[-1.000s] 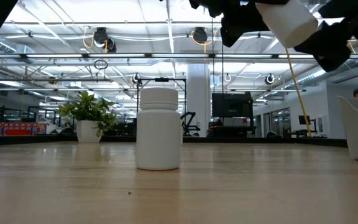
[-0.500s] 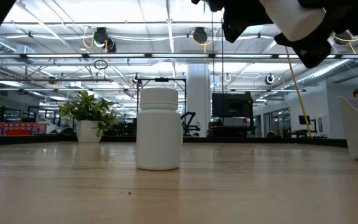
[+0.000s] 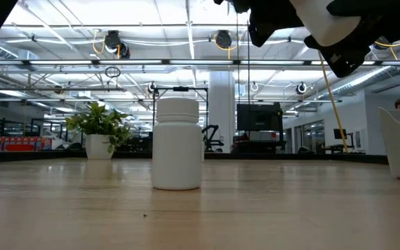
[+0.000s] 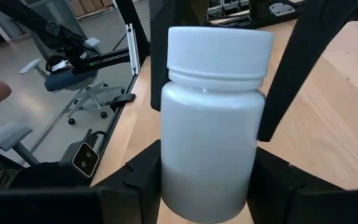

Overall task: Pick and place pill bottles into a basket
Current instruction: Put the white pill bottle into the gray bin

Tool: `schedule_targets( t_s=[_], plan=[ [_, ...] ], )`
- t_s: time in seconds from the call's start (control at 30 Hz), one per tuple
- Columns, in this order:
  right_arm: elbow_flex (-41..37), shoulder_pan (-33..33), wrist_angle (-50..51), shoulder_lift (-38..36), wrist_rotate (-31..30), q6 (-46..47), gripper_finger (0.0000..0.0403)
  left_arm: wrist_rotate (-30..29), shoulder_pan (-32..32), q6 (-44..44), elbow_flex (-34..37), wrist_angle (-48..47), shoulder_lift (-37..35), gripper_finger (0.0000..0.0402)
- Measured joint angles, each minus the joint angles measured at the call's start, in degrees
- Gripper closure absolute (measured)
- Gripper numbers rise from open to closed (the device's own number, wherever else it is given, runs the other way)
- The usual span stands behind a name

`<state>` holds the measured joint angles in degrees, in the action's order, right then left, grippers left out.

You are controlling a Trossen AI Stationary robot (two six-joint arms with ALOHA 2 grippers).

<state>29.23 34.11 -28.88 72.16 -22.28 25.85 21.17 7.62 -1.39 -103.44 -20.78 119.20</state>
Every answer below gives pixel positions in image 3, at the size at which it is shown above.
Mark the green plant in white pot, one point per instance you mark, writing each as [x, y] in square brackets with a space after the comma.
[97, 121]

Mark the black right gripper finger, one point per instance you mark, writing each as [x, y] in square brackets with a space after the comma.
[269, 17]
[346, 57]

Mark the black monitor on stand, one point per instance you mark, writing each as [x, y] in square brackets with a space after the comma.
[259, 118]

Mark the long ceiling light strip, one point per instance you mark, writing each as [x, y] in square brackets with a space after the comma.
[200, 62]

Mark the white building column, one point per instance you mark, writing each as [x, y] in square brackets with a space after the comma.
[221, 104]

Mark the red printed box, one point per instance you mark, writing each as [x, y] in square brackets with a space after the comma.
[24, 144]

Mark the background black robot arm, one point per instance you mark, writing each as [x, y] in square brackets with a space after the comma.
[209, 129]

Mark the small black desk monitor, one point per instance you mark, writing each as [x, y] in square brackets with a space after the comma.
[340, 134]

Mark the silver ventilation duct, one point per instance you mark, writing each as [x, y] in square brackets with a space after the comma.
[359, 81]

